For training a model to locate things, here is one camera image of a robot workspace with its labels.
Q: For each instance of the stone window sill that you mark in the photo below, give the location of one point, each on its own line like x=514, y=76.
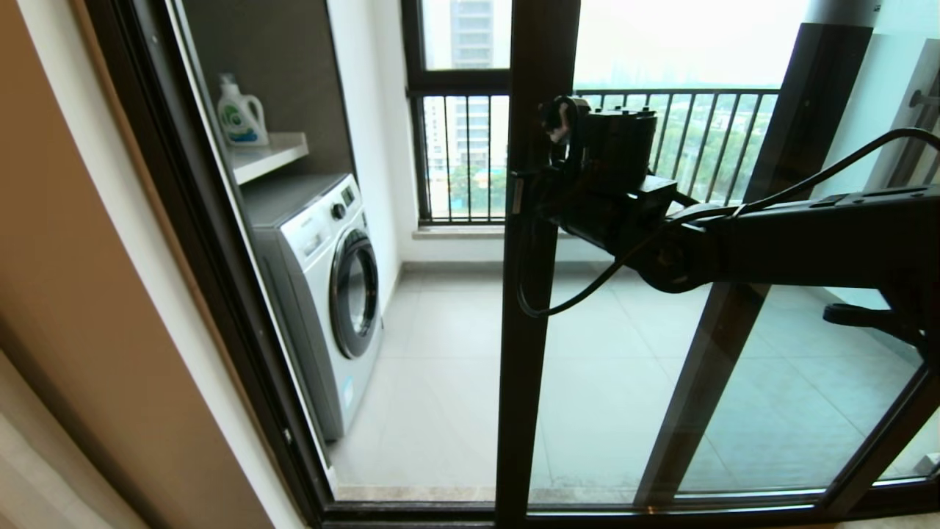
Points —
x=455, y=231

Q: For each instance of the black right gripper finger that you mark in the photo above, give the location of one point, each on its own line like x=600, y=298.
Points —
x=536, y=211
x=534, y=186

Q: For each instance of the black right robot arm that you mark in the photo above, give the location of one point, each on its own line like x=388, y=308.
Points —
x=808, y=242

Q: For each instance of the dark framed fixed glass panel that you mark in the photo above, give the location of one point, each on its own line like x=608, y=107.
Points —
x=705, y=367

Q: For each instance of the dark cabinet niche panel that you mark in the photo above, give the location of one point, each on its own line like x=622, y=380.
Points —
x=279, y=66

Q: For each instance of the dark balcony window frame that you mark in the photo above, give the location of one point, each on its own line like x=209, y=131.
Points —
x=455, y=81

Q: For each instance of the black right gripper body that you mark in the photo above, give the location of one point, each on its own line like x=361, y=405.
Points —
x=624, y=217

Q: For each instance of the white detergent bottle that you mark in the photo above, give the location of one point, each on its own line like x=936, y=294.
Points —
x=242, y=110

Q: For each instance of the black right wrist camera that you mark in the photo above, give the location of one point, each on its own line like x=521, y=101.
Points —
x=617, y=147

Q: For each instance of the black balcony railing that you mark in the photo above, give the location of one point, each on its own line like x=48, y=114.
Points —
x=470, y=154

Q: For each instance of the white front-load washing machine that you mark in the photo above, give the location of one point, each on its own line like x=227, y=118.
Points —
x=316, y=294

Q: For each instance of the white wall shelf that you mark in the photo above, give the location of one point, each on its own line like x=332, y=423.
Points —
x=268, y=156

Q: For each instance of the wall mounted metal bar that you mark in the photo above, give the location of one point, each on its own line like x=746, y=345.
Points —
x=924, y=98

